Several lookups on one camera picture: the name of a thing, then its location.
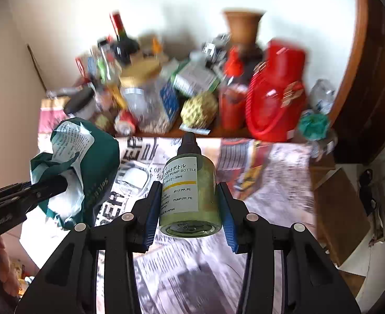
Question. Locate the small green pump bottle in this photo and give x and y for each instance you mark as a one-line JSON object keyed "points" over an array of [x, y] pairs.
{"points": [[189, 189]]}

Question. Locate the gold lid plastic jar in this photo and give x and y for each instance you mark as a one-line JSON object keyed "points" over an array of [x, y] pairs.
{"points": [[150, 96]]}

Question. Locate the dark wooden door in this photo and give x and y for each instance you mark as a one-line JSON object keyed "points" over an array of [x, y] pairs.
{"points": [[358, 116]]}

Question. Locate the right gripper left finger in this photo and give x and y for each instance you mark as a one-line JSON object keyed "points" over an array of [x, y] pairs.
{"points": [[132, 232]]}

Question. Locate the glass jar white lid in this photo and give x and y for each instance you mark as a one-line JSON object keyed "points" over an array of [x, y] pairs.
{"points": [[321, 97]]}

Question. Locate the green white medicine box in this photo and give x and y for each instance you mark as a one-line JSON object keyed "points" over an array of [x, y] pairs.
{"points": [[191, 78]]}

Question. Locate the newspaper print tablecloth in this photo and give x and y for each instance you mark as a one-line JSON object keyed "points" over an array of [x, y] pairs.
{"points": [[190, 268]]}

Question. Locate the red thermos jug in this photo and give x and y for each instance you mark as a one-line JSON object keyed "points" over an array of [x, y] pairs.
{"points": [[276, 95]]}

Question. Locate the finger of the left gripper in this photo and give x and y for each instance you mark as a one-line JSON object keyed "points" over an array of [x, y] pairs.
{"points": [[21, 198]]}

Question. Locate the red wine bottle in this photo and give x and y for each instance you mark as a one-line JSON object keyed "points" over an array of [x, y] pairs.
{"points": [[125, 48]]}

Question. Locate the green crumpled cloth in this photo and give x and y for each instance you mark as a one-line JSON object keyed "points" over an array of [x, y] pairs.
{"points": [[313, 126]]}

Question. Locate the black lid plastic jar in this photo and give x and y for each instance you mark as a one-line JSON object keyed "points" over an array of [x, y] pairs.
{"points": [[82, 104]]}

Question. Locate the brown clay vase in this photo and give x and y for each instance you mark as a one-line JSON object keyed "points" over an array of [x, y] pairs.
{"points": [[243, 26]]}

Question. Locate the yellow green spiky fruit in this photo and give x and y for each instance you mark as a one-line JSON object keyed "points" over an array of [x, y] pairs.
{"points": [[199, 111]]}

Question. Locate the person's left hand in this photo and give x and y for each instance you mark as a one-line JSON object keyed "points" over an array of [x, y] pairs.
{"points": [[8, 276]]}

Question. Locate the red sauce squeeze bottle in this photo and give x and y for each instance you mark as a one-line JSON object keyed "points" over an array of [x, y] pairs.
{"points": [[232, 93]]}

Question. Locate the green paper bag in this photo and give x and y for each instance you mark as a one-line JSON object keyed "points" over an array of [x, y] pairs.
{"points": [[88, 158]]}

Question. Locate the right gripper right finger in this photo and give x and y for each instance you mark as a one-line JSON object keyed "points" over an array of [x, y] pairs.
{"points": [[250, 234]]}

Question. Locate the oil bottle yellow label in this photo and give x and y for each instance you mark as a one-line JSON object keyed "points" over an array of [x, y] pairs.
{"points": [[109, 72]]}

